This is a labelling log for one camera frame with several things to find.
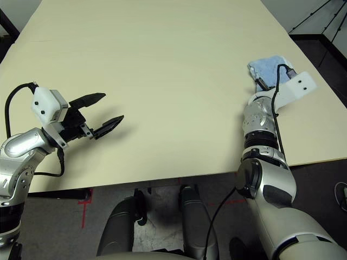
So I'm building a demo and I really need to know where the light blue towel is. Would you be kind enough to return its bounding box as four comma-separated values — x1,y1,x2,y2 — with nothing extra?
247,55,295,94

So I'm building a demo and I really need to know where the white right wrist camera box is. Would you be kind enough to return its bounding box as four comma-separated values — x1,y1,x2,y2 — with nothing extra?
250,70,318,111

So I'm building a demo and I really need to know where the grey robot left leg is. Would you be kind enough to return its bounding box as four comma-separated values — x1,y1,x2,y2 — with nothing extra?
96,188,149,257

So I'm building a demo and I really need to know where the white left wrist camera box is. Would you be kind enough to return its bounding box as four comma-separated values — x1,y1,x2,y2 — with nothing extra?
31,86,70,148

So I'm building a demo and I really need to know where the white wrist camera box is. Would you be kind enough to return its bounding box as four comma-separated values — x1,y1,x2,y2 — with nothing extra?
31,86,70,148
250,70,318,111

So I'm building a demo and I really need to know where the red floor tape mark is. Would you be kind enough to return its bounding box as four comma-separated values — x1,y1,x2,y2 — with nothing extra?
78,188,94,229

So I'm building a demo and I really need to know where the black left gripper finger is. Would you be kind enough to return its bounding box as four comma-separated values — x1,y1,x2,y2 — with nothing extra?
69,92,106,109
93,115,124,140

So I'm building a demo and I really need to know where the black framed side table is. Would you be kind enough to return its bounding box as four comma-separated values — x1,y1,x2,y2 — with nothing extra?
0,8,21,37

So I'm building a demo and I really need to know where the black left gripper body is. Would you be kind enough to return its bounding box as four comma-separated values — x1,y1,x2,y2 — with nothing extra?
59,108,96,142

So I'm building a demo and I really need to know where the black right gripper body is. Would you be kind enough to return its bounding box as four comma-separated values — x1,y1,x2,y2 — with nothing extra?
256,77,272,92

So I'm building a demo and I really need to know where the grey robot right leg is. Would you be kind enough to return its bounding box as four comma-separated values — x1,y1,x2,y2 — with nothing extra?
178,185,220,260

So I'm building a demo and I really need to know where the black table base foot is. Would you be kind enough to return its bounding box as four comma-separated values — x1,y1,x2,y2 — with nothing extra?
27,188,92,200

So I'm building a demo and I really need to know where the grey robot leg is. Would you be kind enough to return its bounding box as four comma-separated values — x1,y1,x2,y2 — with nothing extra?
96,188,149,257
178,185,220,260

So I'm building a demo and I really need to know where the grey floor cable loop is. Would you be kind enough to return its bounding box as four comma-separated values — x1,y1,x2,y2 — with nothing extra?
334,181,347,210

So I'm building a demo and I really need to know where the black left wrist camera cable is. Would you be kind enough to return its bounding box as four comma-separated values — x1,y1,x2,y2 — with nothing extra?
5,82,66,178

